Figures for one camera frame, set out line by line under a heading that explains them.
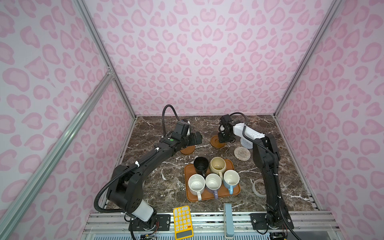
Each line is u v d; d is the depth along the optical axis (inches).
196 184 33.4
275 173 23.9
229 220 28.2
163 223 28.9
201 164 34.9
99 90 31.4
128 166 18.3
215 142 40.8
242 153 38.5
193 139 29.7
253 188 32.4
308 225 28.8
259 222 28.7
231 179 33.3
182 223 28.3
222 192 32.1
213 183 33.2
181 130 25.7
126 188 16.9
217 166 35.9
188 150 38.9
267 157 23.4
